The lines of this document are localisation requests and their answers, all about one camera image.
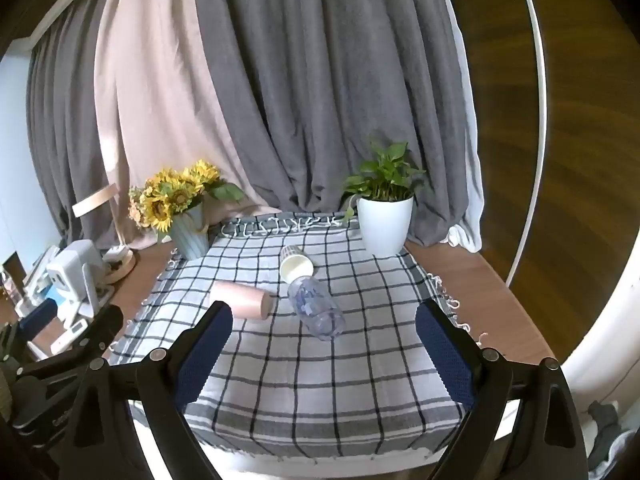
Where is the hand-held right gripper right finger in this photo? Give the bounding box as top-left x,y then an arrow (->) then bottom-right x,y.
415,300 -> 591,480

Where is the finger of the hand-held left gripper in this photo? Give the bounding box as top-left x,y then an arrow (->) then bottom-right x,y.
17,300 -> 59,343
22,304 -> 124,376

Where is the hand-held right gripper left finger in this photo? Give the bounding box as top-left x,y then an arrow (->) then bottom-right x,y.
60,300 -> 235,480

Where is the pink cup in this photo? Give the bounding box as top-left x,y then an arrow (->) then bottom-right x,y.
210,281 -> 274,320

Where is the white striped paper cup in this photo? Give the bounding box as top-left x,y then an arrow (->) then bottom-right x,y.
279,244 -> 316,285

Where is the white remote control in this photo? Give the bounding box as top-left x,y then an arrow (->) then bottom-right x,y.
50,320 -> 91,356

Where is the white cube device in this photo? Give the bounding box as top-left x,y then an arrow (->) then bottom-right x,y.
46,240 -> 109,319

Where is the pale blue ribbed vase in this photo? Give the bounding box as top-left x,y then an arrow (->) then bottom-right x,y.
170,200 -> 211,261

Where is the grey checked cloth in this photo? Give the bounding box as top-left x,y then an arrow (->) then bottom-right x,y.
107,212 -> 488,462

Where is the clear plastic bottle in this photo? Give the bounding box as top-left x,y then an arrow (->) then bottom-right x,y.
287,276 -> 347,342

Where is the wooden desk lamp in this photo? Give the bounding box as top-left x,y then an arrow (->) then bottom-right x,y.
71,184 -> 137,284

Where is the white plant pot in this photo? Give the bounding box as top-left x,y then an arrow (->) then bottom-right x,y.
356,195 -> 415,256

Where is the sunflower bouquet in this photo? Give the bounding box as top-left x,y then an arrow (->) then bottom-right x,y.
127,160 -> 246,246

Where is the white round furniture edge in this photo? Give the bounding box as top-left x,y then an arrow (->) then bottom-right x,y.
562,227 -> 640,413

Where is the white sheer curtain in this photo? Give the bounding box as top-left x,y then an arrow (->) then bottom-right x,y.
439,0 -> 487,254

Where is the grey crumpled cloth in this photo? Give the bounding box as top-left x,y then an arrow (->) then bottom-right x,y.
586,399 -> 640,480

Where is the green leafy plant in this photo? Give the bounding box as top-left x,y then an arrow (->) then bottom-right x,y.
341,135 -> 427,224

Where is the narrow grey curtain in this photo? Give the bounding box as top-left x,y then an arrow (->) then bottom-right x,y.
25,0 -> 127,252

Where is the pink curtain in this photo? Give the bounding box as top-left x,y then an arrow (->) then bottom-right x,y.
94,0 -> 282,252

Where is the thin white hoop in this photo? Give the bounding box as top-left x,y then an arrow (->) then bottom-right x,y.
502,0 -> 547,291

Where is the wide grey curtain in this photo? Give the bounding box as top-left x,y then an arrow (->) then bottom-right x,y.
192,0 -> 477,247

